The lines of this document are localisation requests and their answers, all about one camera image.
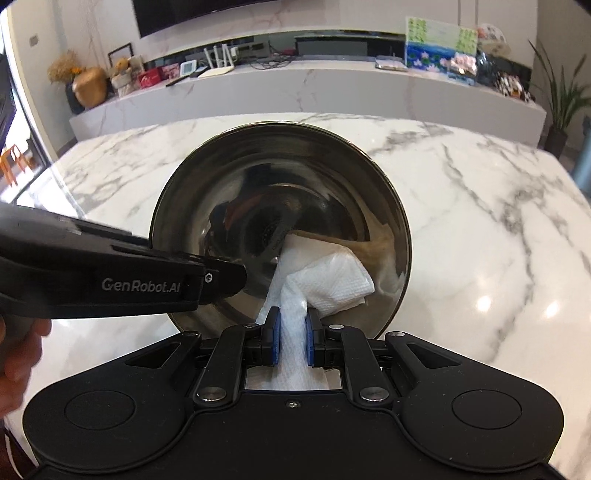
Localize potted green plant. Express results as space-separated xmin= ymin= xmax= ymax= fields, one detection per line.
xmin=527 ymin=39 xmax=591 ymax=157

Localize black picture frame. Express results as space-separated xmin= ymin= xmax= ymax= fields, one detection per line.
xmin=107 ymin=42 xmax=134 ymax=70

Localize marble media bench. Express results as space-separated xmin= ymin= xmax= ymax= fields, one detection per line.
xmin=68 ymin=52 xmax=548 ymax=149

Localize plush bear in white pot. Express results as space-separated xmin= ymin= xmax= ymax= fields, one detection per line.
xmin=110 ymin=57 xmax=140 ymax=98

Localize person's left hand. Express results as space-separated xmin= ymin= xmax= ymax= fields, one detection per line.
xmin=0 ymin=318 xmax=52 ymax=419

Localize stack of notebooks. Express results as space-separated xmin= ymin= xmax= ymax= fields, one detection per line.
xmin=374 ymin=55 xmax=410 ymax=72

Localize dark small vase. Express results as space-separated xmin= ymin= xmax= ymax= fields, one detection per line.
xmin=65 ymin=83 xmax=86 ymax=115

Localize gold round vase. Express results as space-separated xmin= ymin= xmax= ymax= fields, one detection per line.
xmin=73 ymin=67 xmax=110 ymax=110

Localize dried flower bunch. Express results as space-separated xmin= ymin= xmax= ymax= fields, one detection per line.
xmin=47 ymin=50 xmax=86 ymax=85

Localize pink snack packets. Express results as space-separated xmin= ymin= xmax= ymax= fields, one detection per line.
xmin=449 ymin=51 xmax=479 ymax=85

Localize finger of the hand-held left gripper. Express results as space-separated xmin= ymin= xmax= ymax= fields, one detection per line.
xmin=198 ymin=260 xmax=249 ymax=306
xmin=69 ymin=218 xmax=155 ymax=254

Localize black television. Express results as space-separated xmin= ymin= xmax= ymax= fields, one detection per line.
xmin=131 ymin=0 xmax=334 ymax=38

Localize water lily painting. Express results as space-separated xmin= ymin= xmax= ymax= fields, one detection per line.
xmin=405 ymin=16 xmax=451 ymax=75

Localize orange chair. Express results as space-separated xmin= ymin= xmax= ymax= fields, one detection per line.
xmin=0 ymin=144 xmax=36 ymax=188

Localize black soundbar box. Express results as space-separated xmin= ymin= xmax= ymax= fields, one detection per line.
xmin=294 ymin=36 xmax=370 ymax=57

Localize floral tissue pack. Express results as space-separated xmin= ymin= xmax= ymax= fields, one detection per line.
xmin=477 ymin=23 xmax=509 ymax=54

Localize white router with antennas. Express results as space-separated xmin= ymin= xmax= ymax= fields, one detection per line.
xmin=198 ymin=43 xmax=237 ymax=78

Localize stainless steel bowl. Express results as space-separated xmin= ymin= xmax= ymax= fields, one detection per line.
xmin=148 ymin=122 xmax=413 ymax=340

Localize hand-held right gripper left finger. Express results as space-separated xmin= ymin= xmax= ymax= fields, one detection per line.
xmin=110 ymin=307 xmax=281 ymax=408

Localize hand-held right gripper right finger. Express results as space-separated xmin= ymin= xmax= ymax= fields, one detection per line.
xmin=305 ymin=307 xmax=468 ymax=407

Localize white paper towel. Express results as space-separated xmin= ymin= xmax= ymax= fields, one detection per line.
xmin=245 ymin=232 xmax=376 ymax=393

